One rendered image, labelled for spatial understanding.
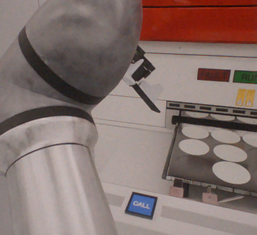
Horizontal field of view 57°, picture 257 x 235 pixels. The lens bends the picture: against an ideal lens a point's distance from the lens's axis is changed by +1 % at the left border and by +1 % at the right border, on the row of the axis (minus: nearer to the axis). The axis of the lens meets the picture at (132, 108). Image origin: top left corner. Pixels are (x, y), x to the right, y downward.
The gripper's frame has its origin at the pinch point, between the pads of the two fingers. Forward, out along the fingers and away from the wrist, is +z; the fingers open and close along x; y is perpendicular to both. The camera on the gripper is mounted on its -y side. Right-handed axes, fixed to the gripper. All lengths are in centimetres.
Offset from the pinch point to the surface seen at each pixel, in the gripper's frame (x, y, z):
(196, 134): 42.2, 5.6, -3.4
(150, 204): 4.9, -12.6, 16.4
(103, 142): 52, -31, -34
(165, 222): 3.8, -11.7, 21.0
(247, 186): 28.2, 5.7, 21.8
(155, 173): 33.1, -13.9, 1.8
